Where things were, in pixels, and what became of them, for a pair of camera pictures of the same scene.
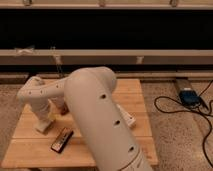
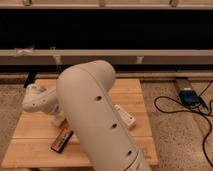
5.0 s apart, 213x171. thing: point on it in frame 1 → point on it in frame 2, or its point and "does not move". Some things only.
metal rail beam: x=106 y=56 does not move
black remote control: x=61 y=140 does not move
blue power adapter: x=189 y=97 does not move
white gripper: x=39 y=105 → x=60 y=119
